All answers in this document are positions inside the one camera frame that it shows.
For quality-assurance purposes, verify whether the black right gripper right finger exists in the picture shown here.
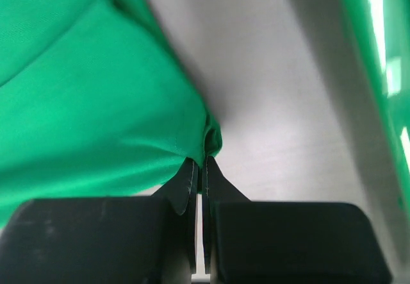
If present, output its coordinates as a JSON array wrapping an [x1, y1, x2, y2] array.
[[201, 156, 393, 283]]

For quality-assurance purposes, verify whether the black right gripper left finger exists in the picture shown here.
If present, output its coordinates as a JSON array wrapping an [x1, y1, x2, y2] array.
[[1, 159, 199, 283]]

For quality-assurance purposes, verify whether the green t shirt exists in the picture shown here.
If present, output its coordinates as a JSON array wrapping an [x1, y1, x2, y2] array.
[[1, 0, 222, 224]]

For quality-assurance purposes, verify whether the green plastic bin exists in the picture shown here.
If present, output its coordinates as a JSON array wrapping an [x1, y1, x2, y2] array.
[[341, 0, 409, 207]]

